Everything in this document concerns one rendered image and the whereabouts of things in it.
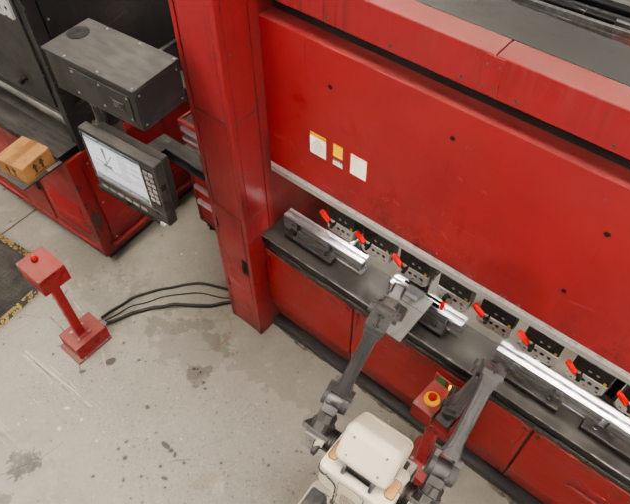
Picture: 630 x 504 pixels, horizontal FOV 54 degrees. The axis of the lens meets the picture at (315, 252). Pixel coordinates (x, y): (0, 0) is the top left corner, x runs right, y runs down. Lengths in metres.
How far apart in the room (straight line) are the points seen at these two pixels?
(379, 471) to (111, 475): 1.91
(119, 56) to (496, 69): 1.40
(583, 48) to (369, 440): 1.34
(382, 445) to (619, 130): 1.16
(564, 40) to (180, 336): 2.81
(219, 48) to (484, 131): 0.99
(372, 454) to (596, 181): 1.08
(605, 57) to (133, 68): 1.59
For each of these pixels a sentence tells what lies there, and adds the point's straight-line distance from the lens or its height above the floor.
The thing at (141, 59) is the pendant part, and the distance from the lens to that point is 2.50.
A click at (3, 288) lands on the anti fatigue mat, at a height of 0.02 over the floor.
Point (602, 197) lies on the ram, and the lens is 1.98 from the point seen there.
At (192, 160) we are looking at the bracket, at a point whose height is 1.21.
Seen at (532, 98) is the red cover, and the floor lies 2.22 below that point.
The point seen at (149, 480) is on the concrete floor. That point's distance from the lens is 3.59.
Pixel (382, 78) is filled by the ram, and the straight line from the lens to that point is 2.16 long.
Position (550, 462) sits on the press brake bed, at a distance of 3.03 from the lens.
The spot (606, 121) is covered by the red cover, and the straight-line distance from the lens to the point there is 1.82.
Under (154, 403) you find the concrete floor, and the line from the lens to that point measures 3.75.
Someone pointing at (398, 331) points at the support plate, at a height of 1.00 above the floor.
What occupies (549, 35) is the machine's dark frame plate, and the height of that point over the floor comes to 2.30.
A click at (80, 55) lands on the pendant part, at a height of 1.95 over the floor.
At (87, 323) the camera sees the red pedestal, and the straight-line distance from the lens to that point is 4.00.
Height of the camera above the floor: 3.31
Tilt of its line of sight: 52 degrees down
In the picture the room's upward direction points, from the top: 1 degrees counter-clockwise
